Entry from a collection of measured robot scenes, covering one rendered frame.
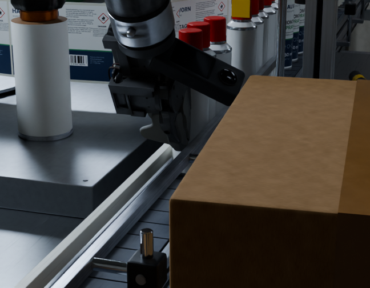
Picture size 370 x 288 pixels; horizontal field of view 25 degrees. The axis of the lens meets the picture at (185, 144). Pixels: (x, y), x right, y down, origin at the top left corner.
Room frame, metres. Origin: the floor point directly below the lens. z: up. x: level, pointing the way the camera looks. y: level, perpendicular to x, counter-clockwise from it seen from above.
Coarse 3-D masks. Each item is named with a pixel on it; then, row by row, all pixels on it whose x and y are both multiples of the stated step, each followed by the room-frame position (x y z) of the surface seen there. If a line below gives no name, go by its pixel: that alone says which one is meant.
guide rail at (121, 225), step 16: (272, 64) 1.45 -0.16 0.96; (224, 112) 1.14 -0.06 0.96; (208, 128) 1.07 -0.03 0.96; (192, 144) 1.00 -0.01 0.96; (176, 160) 0.94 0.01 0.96; (160, 176) 0.89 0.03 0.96; (176, 176) 0.92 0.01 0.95; (144, 192) 0.84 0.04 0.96; (160, 192) 0.86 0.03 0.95; (128, 208) 0.79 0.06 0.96; (144, 208) 0.81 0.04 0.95; (112, 224) 0.75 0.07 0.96; (128, 224) 0.77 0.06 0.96; (96, 240) 0.72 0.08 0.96; (112, 240) 0.72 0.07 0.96; (96, 256) 0.69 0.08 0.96; (80, 272) 0.65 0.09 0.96
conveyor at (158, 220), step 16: (160, 208) 0.99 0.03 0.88; (144, 224) 0.94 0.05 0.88; (160, 224) 0.94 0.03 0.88; (128, 240) 0.89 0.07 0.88; (160, 240) 0.89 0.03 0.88; (80, 256) 0.85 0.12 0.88; (112, 256) 0.85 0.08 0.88; (128, 256) 0.85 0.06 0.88; (64, 272) 0.81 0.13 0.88; (96, 272) 0.81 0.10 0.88
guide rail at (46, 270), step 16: (160, 160) 1.09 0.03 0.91; (144, 176) 1.03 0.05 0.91; (128, 192) 0.97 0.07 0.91; (96, 208) 0.90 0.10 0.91; (112, 208) 0.92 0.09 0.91; (80, 224) 0.86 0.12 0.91; (96, 224) 0.87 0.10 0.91; (64, 240) 0.82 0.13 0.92; (80, 240) 0.83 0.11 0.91; (48, 256) 0.78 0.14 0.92; (64, 256) 0.79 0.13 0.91; (32, 272) 0.74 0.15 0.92; (48, 272) 0.76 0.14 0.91
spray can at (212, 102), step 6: (192, 24) 1.16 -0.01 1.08; (198, 24) 1.16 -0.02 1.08; (204, 24) 1.16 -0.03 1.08; (204, 30) 1.16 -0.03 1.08; (204, 36) 1.16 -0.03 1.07; (204, 42) 1.16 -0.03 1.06; (204, 48) 1.16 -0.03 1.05; (210, 54) 1.16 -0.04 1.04; (210, 102) 1.15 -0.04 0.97; (210, 108) 1.15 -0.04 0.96; (210, 114) 1.15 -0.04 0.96; (210, 120) 1.15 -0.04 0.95
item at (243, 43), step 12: (228, 24) 1.39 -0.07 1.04; (240, 24) 1.38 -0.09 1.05; (252, 24) 1.39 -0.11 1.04; (228, 36) 1.39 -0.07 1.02; (240, 36) 1.37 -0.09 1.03; (252, 36) 1.38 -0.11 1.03; (240, 48) 1.37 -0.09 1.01; (252, 48) 1.38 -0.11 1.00; (240, 60) 1.37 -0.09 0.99; (252, 60) 1.38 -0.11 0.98; (252, 72) 1.38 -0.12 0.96
